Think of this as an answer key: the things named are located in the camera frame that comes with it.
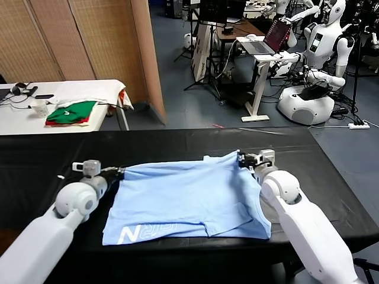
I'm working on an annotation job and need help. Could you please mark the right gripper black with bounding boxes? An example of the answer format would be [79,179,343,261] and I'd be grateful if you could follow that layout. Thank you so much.
[237,150,261,175]

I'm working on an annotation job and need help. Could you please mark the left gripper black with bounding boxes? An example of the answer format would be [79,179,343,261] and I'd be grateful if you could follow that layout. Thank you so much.
[100,166,126,188]

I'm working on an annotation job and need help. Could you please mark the light blue t-shirt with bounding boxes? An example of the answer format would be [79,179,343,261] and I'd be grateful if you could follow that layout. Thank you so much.
[102,150,272,246]

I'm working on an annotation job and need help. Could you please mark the black flat case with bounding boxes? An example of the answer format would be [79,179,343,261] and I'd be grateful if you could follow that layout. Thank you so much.
[220,89,256,109]

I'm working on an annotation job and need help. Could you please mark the red folded shirt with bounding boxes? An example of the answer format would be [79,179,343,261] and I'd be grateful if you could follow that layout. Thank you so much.
[46,115,90,125]

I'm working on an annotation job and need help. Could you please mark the black table cover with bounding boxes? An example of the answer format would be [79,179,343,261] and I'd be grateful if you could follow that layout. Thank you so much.
[0,127,376,284]

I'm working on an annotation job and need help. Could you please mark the cream folded garment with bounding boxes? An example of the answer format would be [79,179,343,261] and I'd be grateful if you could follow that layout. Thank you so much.
[44,121,89,128]

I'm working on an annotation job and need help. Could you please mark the white standing desk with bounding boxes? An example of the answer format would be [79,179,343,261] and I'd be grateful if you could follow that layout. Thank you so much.
[236,37,300,123]

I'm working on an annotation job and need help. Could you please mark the orange and white garment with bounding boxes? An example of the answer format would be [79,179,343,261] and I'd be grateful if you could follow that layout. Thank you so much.
[107,89,136,116]

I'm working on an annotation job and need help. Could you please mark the green folded shirt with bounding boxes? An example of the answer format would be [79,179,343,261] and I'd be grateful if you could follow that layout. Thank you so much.
[47,101,98,124]

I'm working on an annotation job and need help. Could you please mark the white humanoid robot on base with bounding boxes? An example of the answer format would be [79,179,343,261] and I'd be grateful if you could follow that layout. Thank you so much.
[277,0,355,126]

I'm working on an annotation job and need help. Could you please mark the white cloth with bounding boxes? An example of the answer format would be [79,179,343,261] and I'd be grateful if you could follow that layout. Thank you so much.
[49,79,127,107]

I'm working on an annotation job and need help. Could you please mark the black monitor tripod stand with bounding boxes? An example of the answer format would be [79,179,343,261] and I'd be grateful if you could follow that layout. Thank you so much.
[183,22,223,101]

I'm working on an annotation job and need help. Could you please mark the white paper cup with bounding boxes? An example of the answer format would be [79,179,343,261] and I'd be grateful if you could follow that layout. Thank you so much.
[31,99,49,119]

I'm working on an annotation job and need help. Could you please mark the black power adapter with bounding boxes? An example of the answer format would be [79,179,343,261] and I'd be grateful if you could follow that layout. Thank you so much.
[330,106,350,117]

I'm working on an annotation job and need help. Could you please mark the white folding table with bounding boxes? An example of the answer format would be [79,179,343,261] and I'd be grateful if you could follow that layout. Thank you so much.
[0,79,131,137]

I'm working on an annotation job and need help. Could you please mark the white leaning board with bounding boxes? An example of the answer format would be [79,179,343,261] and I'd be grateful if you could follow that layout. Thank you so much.
[191,23,217,84]

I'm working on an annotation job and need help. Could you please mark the laptop with red screen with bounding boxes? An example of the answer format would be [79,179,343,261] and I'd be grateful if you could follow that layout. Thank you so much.
[242,19,293,56]

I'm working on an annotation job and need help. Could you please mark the brown wooden desk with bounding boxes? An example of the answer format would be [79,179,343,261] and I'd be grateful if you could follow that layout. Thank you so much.
[213,20,268,89]

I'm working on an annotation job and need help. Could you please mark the white round device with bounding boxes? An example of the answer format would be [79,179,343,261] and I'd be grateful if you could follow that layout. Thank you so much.
[182,33,196,50]

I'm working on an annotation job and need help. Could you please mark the black headphones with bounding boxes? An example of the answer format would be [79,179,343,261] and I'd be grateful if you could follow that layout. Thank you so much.
[11,82,31,95]

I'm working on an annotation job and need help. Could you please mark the thin black tripod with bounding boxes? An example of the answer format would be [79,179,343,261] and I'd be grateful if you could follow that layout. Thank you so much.
[174,5,200,63]

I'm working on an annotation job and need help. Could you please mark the wooden folding screen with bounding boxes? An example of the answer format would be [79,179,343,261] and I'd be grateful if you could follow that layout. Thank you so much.
[0,0,167,126]

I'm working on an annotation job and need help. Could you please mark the black light stand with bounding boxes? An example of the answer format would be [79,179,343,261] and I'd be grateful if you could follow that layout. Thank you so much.
[350,16,365,117]

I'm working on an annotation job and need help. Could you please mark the open dark laptop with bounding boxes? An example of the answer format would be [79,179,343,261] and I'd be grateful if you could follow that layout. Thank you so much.
[226,1,247,24]

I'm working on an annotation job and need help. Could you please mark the black monitor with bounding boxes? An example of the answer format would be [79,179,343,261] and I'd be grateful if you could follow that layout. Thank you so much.
[198,0,229,25]

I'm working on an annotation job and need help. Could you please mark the white robot with raised arms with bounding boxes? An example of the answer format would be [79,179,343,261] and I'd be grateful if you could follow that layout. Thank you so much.
[262,0,323,24]

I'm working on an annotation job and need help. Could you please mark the black stand leg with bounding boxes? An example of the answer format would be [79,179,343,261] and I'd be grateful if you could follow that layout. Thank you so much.
[354,257,377,284]

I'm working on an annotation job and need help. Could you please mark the white robot partly seen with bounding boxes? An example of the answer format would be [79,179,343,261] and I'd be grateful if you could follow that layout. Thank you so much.
[361,23,379,71]

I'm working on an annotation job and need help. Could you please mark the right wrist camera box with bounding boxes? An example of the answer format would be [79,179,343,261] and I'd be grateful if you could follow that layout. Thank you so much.
[256,149,276,169]

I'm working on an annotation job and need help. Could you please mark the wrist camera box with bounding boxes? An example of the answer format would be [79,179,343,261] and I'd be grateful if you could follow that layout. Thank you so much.
[256,149,276,169]
[72,159,102,179]

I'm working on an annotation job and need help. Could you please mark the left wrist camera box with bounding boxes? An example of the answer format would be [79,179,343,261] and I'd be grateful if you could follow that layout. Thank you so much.
[72,159,102,179]

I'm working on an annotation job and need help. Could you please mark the black headphone cable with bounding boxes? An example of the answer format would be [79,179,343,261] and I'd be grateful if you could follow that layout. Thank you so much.
[0,94,34,111]

